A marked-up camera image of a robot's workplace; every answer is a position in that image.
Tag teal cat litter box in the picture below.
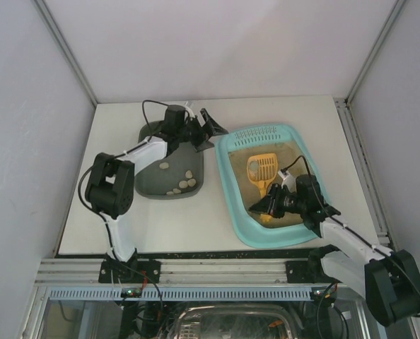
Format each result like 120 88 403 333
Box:
215 124 329 249

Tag yellow litter scoop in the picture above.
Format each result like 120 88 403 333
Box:
246 153 277 224

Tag grey plastic waste tray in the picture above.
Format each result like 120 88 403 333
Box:
135 119 206 201

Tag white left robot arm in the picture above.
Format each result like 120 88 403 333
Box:
78 105 228 263

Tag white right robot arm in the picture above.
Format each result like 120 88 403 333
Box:
249 184 420 327

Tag beige cat litter pellets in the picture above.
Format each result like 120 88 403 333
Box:
228 141 303 229

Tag grey-green litter clump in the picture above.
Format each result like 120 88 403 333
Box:
247 160 259 180

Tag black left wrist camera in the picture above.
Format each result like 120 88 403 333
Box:
163 105 186 131

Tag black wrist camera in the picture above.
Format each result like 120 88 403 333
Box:
296 174 320 206
163 105 186 131

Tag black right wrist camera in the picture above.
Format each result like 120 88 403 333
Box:
296 174 320 206

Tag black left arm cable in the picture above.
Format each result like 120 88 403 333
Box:
78 100 172 255

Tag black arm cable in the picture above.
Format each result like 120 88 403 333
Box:
78 100 172 255
279 155 420 315

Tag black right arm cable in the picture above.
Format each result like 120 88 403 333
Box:
279 155 420 315

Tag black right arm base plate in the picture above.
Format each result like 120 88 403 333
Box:
286 245 338 284

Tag right side aluminium rail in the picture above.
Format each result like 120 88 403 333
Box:
334 98 394 246

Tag steel wire basket below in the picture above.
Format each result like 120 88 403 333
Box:
169 303 298 338

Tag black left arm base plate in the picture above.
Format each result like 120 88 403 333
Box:
98 253 161 284

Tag left aluminium frame post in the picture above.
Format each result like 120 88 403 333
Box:
31 0 98 109

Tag aluminium frame post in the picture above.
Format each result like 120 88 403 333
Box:
344 0 409 106
31 0 98 109

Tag aluminium mounting rail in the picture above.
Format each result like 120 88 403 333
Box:
35 258 329 287

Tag light blue slotted cable duct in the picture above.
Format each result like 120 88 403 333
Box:
49 286 313 302

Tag right aluminium frame post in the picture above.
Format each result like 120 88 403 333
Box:
344 0 409 106

